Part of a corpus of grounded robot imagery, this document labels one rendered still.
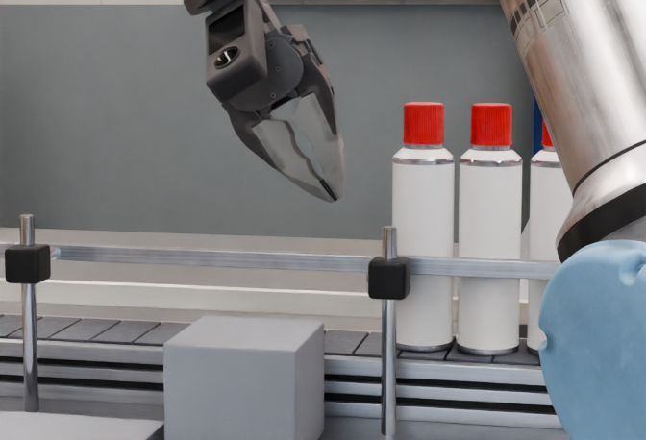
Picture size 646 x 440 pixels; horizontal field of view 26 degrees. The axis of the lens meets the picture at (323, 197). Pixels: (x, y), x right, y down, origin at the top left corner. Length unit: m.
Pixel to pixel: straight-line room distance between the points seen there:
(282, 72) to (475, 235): 0.21
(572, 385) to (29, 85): 5.03
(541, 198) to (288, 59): 0.24
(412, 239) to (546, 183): 0.12
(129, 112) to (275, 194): 0.65
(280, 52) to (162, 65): 4.32
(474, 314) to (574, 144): 0.53
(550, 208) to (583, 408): 0.54
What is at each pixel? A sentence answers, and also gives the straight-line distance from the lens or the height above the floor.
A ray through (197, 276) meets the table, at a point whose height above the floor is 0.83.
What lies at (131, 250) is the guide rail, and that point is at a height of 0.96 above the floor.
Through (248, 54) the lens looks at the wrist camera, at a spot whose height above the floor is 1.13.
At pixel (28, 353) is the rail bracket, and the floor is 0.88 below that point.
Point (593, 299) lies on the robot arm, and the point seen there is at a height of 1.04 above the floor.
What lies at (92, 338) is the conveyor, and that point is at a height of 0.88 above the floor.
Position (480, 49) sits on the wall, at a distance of 5.47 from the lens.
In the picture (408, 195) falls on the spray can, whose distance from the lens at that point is 1.15.
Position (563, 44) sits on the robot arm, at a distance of 0.64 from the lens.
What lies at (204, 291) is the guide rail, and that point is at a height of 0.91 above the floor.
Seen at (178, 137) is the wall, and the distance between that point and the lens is 5.50.
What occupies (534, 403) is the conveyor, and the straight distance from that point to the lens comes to 1.14.
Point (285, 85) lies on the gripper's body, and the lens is 1.17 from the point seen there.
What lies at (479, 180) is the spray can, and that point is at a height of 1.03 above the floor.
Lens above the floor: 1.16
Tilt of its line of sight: 7 degrees down
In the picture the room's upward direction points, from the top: straight up
